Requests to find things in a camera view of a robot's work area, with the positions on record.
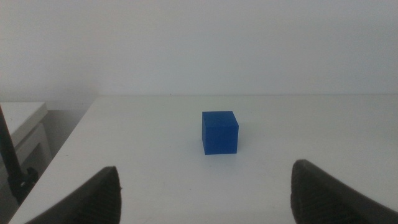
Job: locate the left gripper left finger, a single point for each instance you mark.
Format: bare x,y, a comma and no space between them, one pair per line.
96,199

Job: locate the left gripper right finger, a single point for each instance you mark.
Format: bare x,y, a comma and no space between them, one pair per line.
320,199

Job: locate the blue cube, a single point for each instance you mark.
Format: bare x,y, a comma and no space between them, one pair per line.
220,137

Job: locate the black pole stand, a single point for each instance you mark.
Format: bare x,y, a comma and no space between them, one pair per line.
9,161

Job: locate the white side cabinet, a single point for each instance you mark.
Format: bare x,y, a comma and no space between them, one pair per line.
21,115

